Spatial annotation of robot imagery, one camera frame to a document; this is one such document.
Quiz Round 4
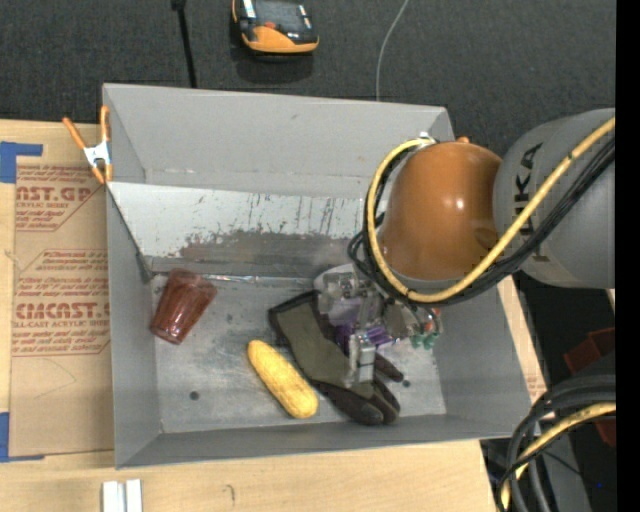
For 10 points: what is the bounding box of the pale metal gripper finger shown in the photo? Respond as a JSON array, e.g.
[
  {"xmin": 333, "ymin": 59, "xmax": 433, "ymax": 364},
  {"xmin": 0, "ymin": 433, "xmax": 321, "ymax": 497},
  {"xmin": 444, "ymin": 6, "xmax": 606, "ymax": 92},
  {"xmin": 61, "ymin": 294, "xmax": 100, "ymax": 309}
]
[
  {"xmin": 314, "ymin": 271, "xmax": 354, "ymax": 322},
  {"xmin": 347, "ymin": 333, "xmax": 377, "ymax": 388}
]

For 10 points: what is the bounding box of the grey and dark brown glove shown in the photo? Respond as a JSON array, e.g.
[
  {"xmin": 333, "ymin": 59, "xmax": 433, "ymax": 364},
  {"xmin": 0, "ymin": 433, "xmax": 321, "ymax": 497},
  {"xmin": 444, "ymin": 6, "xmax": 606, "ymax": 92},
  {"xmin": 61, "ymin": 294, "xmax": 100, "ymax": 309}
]
[{"xmin": 267, "ymin": 289, "xmax": 405, "ymax": 427}]

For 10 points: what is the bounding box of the yellow toy corn cob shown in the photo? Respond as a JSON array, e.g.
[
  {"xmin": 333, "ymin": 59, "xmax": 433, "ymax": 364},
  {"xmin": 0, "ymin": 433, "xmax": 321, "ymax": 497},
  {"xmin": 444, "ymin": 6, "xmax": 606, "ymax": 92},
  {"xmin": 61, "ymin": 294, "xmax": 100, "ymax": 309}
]
[{"xmin": 246, "ymin": 339, "xmax": 320, "ymax": 420}]

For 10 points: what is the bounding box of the red-brown ribbed cup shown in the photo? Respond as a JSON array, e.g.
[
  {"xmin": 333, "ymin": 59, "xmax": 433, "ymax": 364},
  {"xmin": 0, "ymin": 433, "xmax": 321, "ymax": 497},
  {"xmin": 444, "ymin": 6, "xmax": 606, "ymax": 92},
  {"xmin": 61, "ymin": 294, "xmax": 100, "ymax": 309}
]
[{"xmin": 148, "ymin": 267, "xmax": 219, "ymax": 346}]

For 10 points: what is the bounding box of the grey metal bin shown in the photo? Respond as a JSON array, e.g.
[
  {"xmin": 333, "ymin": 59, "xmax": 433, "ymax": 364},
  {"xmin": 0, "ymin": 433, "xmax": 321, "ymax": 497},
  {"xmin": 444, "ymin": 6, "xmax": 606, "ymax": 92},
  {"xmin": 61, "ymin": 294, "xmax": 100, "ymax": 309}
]
[{"xmin": 101, "ymin": 83, "xmax": 539, "ymax": 470}]

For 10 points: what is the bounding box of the brown cardboard board red print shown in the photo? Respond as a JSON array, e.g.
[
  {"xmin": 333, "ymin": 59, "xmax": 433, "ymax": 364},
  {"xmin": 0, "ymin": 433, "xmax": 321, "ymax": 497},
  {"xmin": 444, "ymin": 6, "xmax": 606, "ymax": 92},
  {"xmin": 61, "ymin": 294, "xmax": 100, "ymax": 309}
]
[{"xmin": 0, "ymin": 118, "xmax": 550, "ymax": 464}]

